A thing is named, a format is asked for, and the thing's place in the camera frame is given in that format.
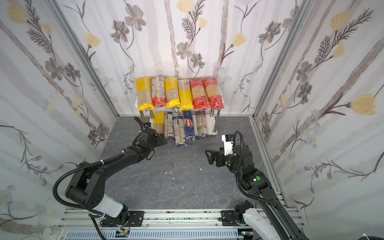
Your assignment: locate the red spaghetti bag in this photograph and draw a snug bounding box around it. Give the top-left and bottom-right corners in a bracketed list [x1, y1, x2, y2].
[203, 78, 225, 110]
[190, 79, 210, 111]

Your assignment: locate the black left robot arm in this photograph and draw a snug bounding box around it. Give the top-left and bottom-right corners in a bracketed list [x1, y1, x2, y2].
[53, 117, 162, 220]

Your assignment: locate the yellow pasta bag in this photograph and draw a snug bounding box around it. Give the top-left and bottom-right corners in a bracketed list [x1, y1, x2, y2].
[153, 112, 165, 135]

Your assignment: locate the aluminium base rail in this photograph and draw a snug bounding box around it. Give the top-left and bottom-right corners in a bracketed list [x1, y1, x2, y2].
[56, 208, 301, 240]

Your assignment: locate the white two-tier metal shelf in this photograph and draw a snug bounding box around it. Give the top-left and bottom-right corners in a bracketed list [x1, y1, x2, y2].
[135, 94, 221, 136]

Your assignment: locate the red slim spaghetti pack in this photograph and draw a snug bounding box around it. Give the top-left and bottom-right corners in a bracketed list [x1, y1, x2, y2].
[151, 75, 167, 108]

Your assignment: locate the short yellow Pastatime bag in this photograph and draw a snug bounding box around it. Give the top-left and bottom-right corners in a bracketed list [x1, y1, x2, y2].
[165, 77, 180, 109]

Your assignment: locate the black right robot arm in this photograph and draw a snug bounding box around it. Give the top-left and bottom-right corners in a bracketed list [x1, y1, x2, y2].
[205, 131, 307, 240]

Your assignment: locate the long yellow Pastatime bag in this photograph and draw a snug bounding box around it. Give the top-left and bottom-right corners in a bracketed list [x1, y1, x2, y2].
[136, 76, 155, 111]

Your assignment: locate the blue Barilla spaghetti pack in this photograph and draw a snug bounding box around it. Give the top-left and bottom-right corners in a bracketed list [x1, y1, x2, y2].
[183, 111, 195, 142]

